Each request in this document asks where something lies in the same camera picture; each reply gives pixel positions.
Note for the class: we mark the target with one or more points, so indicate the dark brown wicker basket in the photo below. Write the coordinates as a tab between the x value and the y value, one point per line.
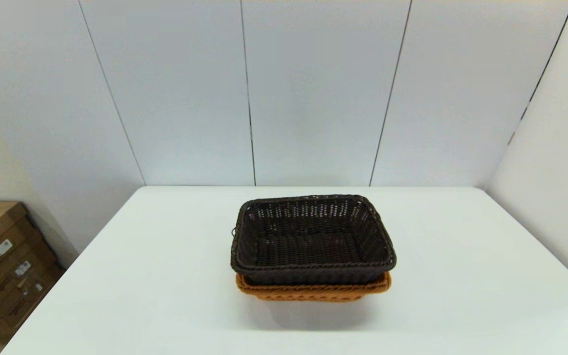
308	249

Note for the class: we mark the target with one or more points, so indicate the orange wicker basket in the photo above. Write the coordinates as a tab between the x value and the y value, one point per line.
313	293

